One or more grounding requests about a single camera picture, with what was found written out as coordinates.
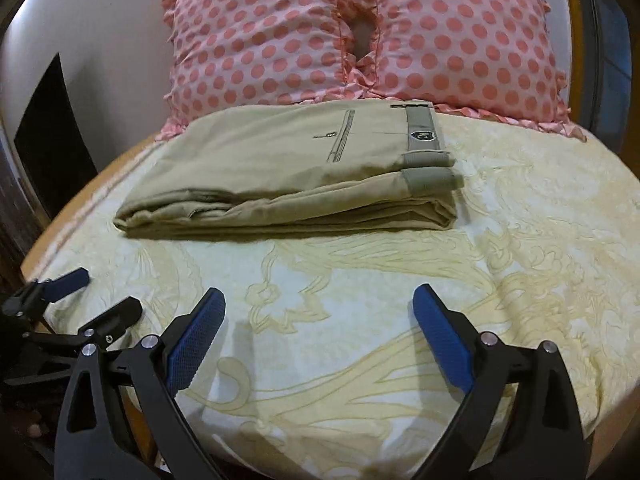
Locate khaki beige pants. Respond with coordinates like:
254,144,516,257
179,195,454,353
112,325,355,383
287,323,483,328
114,100,463,238

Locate cream patterned bed sheet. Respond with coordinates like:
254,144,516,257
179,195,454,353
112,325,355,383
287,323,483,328
23,115,639,479

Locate black rectangular panel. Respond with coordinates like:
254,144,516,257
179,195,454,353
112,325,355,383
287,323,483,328
14,56,98,219

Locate pink polka dot pillow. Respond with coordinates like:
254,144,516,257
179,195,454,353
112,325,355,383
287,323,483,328
160,0,580,139

